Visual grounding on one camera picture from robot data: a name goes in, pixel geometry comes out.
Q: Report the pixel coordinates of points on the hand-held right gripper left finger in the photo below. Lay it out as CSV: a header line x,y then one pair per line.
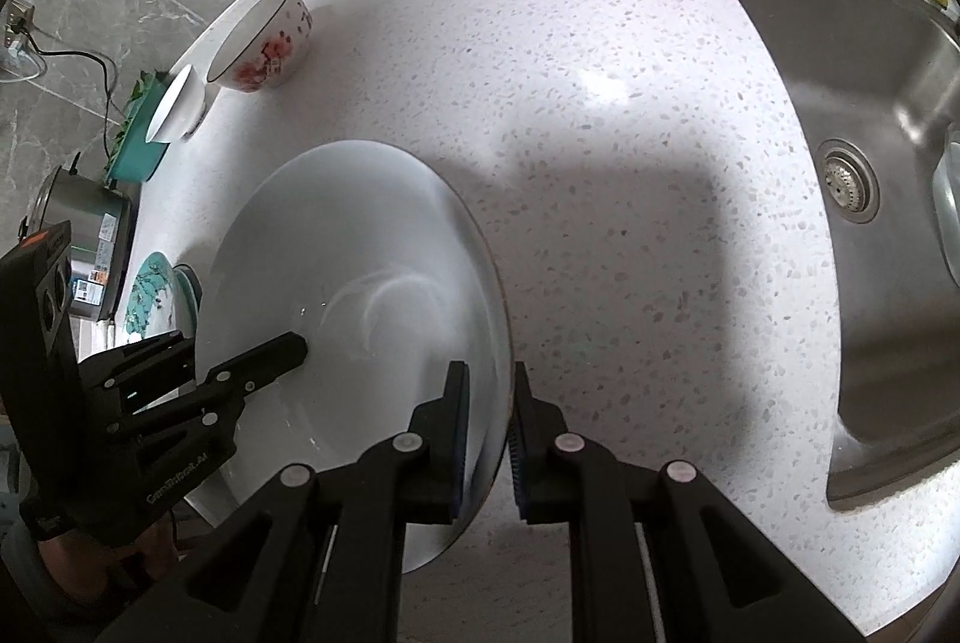
x,y
456,448

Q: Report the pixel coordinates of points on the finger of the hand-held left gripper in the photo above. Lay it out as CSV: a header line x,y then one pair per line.
x,y
142,365
270,358

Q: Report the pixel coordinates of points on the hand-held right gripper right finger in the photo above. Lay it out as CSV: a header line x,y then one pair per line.
x,y
519,463

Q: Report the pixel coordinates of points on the teal floral rim plate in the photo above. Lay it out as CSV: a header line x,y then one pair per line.
x,y
150,298

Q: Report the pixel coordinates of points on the grey gradient plate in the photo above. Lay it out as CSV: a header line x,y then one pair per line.
x,y
187,287

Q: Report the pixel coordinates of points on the large white bowl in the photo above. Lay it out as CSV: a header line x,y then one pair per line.
x,y
360,253

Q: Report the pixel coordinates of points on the small white bowl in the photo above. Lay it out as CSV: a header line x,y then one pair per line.
x,y
176,103

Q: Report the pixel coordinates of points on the red floral print bowl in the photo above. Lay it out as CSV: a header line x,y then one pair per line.
x,y
262,54

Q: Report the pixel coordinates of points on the person's left hand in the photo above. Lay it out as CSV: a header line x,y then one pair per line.
x,y
120,560

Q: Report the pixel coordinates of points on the stainless steel rice cooker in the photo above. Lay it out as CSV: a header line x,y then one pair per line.
x,y
82,223

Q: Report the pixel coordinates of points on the green plastic basin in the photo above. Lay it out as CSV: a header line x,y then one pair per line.
x,y
139,159

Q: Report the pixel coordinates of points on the leafy green vegetables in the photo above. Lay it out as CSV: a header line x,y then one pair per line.
x,y
135,103

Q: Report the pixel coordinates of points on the stainless steel sink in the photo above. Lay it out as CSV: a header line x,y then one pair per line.
x,y
885,88

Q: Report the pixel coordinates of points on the wall socket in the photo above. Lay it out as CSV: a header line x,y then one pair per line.
x,y
16,24

